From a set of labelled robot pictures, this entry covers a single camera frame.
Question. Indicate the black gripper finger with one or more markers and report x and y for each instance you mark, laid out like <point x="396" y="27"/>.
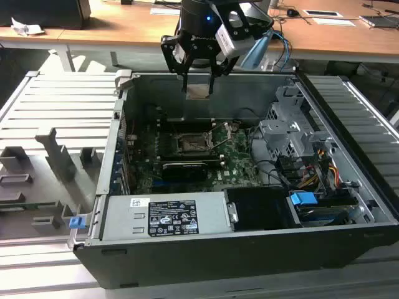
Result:
<point x="224" y="67"/>
<point x="168" y="53"/>

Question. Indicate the silver square CPU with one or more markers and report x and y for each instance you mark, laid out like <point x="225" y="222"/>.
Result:
<point x="197" y="92"/>

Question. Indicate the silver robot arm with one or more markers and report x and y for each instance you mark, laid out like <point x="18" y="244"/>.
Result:
<point x="255" y="50"/>

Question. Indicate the CPU socket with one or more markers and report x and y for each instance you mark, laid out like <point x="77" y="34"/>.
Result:
<point x="193" y="144"/>

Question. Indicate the black RAM slot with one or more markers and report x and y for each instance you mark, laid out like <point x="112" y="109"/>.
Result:
<point x="187" y="156"/>
<point x="187" y="162"/>

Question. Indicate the white paper sheet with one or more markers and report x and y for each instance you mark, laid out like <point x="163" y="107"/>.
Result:
<point x="162" y="11"/>
<point x="333" y="21"/>

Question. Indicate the wooden desk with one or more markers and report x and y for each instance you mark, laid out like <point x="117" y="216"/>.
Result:
<point x="124" y="25"/>

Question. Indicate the black computer mouse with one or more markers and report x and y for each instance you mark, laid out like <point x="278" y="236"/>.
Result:
<point x="292" y="12"/>

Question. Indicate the green motherboard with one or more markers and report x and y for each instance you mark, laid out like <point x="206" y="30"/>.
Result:
<point x="237" y="155"/>

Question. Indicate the grey metal disk bay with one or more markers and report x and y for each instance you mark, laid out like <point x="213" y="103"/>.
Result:
<point x="280" y="137"/>

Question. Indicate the black graphics card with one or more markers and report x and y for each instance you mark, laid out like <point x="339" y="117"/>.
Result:
<point x="184" y="171"/>

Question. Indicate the black box on desk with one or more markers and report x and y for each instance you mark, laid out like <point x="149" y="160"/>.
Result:
<point x="46" y="12"/>

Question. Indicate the crumpled white paper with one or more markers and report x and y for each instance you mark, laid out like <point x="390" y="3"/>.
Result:
<point x="26" y="27"/>

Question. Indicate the grey parts rack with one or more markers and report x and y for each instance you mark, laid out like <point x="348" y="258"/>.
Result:
<point x="56" y="155"/>

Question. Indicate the blue disk carrier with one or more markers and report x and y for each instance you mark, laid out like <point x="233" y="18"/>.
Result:
<point x="302" y="199"/>

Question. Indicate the silver power supply unit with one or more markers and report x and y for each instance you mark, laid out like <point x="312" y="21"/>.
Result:
<point x="124" y="218"/>

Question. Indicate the blue case latch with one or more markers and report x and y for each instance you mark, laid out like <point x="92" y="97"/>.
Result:
<point x="76" y="223"/>

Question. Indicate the black open PC case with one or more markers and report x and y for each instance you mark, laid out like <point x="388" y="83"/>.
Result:
<point x="218" y="264"/>

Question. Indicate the green RAM stick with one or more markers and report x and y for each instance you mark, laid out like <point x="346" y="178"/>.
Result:
<point x="28" y="205"/>

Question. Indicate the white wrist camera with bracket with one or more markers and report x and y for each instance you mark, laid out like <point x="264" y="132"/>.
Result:
<point x="232" y="43"/>

